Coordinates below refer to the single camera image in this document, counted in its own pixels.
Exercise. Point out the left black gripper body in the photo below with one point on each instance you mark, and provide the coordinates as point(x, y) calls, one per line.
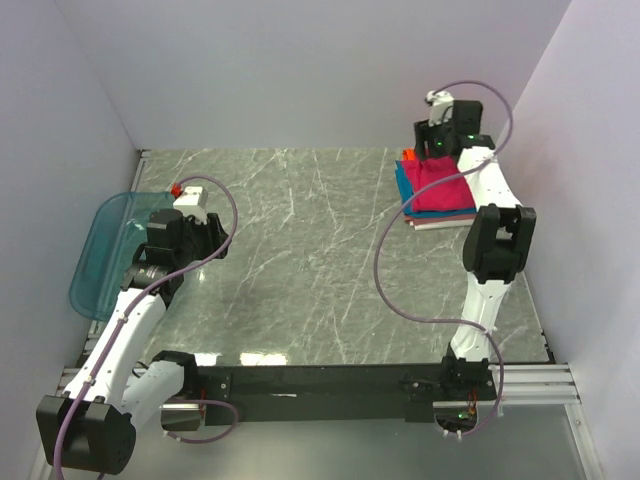
point(202, 241)

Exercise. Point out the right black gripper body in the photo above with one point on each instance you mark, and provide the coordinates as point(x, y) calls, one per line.
point(434, 137)

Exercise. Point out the pink t-shirt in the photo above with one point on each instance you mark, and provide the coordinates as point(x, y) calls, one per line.
point(453, 195)

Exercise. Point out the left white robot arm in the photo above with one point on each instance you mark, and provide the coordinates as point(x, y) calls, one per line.
point(93, 425)

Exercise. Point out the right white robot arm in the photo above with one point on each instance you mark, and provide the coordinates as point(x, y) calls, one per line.
point(497, 245)

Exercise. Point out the folded orange t-shirt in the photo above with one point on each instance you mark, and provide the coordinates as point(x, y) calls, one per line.
point(408, 155)

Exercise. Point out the folded blue t-shirt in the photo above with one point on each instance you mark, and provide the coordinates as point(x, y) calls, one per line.
point(402, 182)

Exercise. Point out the teal transparent plastic bin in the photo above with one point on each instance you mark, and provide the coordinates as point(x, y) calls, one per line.
point(117, 230)

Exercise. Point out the folded mauve t-shirt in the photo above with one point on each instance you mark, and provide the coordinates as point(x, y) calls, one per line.
point(434, 217)

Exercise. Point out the folded white t-shirt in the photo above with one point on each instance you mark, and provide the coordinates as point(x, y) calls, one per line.
point(440, 224)

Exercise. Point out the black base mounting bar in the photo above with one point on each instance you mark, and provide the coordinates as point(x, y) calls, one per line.
point(336, 392)

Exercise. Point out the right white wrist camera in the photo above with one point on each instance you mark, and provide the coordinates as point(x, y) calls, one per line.
point(441, 105)

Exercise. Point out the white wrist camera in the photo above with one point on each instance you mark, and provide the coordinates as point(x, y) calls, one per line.
point(190, 201)
point(441, 105)

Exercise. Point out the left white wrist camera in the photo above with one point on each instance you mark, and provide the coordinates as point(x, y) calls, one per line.
point(190, 201)

